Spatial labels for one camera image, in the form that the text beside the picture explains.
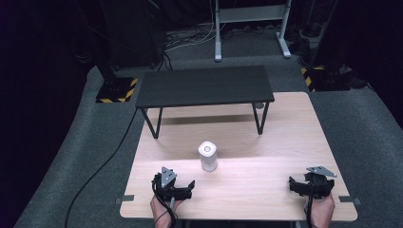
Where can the grey round table cap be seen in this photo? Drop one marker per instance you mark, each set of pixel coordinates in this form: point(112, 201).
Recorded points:
point(259, 105)

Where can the white metal desk frame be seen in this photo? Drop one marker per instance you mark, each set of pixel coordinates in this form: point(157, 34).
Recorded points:
point(251, 14)

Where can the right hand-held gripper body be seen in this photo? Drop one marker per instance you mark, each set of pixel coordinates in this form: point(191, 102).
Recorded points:
point(318, 183)

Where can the black shelf riser with legs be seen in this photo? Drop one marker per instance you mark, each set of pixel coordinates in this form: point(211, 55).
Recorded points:
point(205, 84)

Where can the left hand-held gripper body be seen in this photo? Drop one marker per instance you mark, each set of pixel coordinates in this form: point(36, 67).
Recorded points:
point(167, 186)

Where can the grey tape strip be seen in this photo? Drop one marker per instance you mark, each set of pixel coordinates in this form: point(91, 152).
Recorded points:
point(125, 199)
point(348, 199)

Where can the black cabinet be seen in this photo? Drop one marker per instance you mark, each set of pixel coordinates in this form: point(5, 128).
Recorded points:
point(133, 31)

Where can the person's left hand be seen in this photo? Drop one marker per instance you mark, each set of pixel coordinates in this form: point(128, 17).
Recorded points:
point(161, 210)

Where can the person's right hand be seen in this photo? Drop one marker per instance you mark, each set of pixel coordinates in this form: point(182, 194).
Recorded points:
point(321, 212)

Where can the striped black stand base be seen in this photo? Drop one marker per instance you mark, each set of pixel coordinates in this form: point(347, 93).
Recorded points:
point(326, 79)
point(115, 91)

